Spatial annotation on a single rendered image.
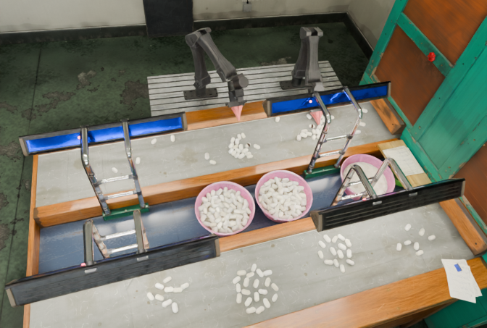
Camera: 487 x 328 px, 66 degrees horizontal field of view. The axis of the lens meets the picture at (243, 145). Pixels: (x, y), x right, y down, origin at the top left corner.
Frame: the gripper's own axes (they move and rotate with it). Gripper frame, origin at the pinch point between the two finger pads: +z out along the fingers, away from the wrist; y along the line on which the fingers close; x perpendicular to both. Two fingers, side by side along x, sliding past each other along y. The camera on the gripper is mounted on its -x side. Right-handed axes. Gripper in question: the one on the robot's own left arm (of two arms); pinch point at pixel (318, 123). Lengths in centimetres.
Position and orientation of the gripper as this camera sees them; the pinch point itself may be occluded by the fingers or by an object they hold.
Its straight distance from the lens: 206.9
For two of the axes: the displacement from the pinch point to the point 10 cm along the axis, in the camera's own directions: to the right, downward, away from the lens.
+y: 9.5, -1.9, 2.5
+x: -2.6, -0.4, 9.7
